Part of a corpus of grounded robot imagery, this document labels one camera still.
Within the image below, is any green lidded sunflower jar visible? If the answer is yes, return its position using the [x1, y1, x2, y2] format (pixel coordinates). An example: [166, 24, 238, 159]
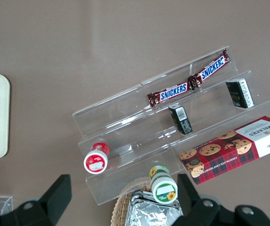
[149, 165, 178, 204]

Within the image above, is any Snickers chocolate bar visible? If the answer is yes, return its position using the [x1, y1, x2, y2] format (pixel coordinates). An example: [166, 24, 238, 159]
[147, 81, 192, 106]
[187, 48, 231, 89]

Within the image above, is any clear acrylic stepped stand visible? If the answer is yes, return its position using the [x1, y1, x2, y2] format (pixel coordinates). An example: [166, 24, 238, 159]
[72, 82, 181, 206]
[141, 45, 270, 171]

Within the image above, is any woven wicker basket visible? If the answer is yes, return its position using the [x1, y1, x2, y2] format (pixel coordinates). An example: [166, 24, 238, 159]
[111, 185, 155, 226]

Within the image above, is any Walkers red tartan cookie box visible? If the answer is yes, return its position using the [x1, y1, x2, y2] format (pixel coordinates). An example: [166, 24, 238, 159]
[179, 115, 270, 186]

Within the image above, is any small black barcode box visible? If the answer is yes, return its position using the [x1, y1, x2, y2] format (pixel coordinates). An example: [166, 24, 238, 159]
[168, 105, 193, 136]

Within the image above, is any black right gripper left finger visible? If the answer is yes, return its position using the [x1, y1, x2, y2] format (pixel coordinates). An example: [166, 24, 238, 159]
[0, 174, 72, 226]

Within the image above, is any foil wrapped sandwich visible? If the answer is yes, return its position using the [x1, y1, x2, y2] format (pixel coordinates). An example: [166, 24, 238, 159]
[125, 190, 184, 226]

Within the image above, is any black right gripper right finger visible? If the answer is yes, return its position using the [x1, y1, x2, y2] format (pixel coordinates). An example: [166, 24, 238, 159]
[172, 173, 270, 226]

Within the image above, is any black box with white side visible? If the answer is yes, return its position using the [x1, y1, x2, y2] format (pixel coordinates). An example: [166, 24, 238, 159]
[225, 78, 255, 109]

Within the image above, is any red lidded small jar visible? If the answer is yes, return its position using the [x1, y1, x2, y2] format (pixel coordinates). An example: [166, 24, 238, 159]
[83, 142, 110, 175]

